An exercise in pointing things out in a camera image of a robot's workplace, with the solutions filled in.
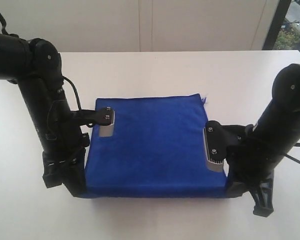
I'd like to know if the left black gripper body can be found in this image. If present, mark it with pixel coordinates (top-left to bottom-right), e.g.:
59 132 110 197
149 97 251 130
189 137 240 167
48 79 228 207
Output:
27 99 90 175

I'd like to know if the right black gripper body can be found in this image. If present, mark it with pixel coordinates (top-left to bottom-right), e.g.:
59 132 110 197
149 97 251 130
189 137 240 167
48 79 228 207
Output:
226 124 288 190

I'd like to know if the blue towel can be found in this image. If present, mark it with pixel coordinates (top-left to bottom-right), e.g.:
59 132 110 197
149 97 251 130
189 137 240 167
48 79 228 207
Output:
82 94 227 199

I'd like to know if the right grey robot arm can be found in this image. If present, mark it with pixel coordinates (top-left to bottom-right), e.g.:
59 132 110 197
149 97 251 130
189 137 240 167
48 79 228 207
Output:
225 63 300 218

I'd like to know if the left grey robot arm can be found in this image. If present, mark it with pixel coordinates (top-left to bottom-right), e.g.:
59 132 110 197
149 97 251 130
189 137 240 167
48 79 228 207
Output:
0 34 89 197

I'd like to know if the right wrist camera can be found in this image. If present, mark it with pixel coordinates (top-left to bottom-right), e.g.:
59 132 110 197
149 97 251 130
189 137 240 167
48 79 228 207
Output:
203 120 228 173

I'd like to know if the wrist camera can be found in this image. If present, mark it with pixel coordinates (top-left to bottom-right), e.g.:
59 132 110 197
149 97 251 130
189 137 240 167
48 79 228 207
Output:
73 106 115 137
203 120 228 173

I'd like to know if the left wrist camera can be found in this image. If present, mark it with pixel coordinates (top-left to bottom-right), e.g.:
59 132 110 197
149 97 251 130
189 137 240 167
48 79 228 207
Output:
73 106 115 137

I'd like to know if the black window frame post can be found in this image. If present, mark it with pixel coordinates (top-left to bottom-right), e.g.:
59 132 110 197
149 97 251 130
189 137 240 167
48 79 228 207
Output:
262 0 291 51

